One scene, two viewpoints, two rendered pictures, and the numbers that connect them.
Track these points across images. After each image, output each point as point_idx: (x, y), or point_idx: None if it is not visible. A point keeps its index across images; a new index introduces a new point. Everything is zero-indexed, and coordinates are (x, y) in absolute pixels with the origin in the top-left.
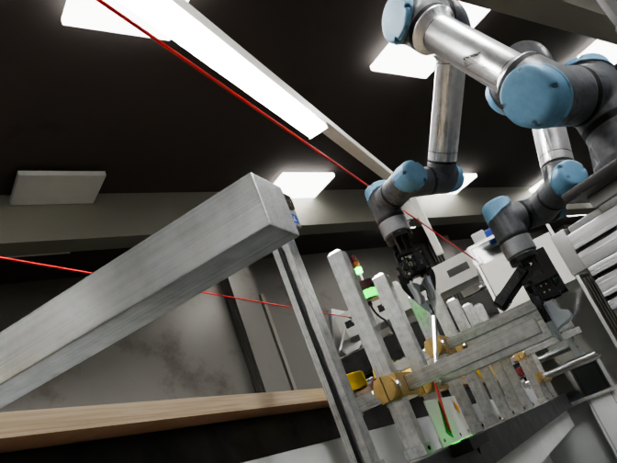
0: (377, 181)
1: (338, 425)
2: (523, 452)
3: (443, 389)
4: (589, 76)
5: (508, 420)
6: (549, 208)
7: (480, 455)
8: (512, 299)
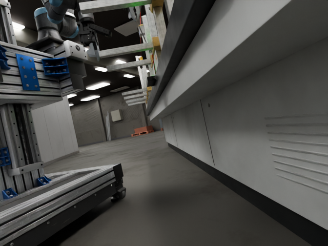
0: None
1: None
2: (208, 33)
3: (156, 47)
4: None
5: (166, 31)
6: (65, 13)
7: (157, 81)
8: (103, 33)
